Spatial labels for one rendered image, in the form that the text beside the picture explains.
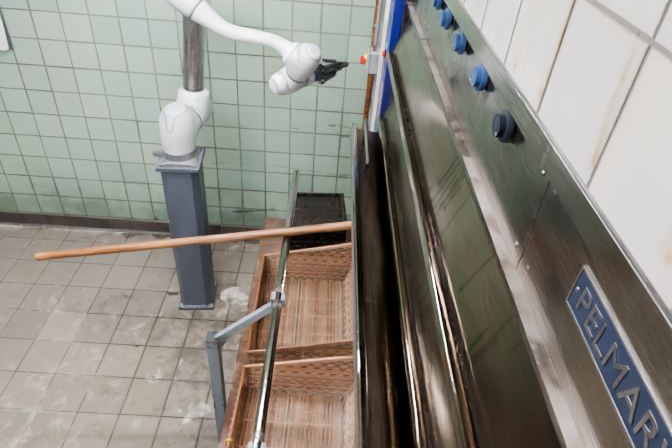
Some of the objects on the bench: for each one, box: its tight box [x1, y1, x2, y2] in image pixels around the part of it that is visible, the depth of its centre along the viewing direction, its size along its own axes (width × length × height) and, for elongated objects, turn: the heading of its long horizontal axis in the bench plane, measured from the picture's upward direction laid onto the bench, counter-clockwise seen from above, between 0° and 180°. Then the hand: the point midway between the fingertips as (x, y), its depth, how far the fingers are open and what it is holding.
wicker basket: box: [246, 243, 353, 372], centre depth 215 cm, size 49×56×28 cm
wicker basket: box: [226, 355, 355, 448], centre depth 166 cm, size 49×56×28 cm
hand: (341, 65), depth 239 cm, fingers closed
